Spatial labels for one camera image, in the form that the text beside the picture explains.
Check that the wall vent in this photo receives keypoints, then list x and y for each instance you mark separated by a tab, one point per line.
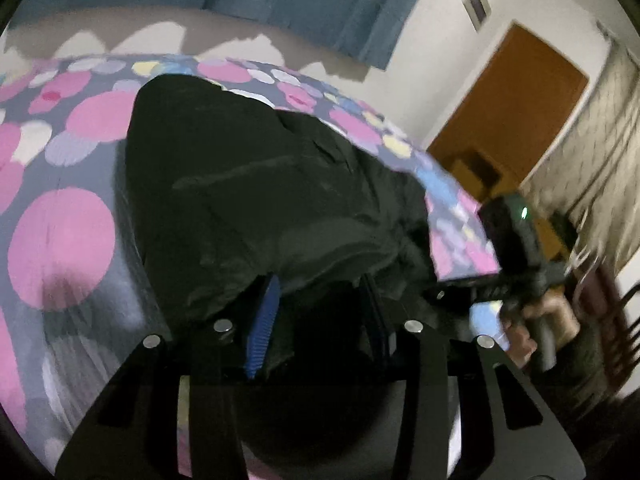
477	4

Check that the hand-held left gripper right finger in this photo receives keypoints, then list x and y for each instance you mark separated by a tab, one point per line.
382	330

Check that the white patterned curtain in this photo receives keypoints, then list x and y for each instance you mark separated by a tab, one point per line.
595	150

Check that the black jacket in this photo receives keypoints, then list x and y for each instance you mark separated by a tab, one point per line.
250	185

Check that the blue curtain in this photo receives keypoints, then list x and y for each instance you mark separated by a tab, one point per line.
325	5

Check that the person's right hand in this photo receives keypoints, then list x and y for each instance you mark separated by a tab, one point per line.
560	317

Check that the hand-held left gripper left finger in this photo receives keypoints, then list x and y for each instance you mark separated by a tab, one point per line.
262	330

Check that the brown wooden furniture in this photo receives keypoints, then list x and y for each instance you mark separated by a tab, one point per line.
475	172

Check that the polka dot bed sheet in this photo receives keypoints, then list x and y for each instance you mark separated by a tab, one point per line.
65	245

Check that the wooden chair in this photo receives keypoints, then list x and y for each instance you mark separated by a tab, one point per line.
625	340

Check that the brown wooden door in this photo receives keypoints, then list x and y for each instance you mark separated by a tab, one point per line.
510	110

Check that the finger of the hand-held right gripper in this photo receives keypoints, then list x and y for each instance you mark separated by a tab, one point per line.
465	292

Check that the grey scalloped headboard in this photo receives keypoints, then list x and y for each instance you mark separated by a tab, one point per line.
210	30

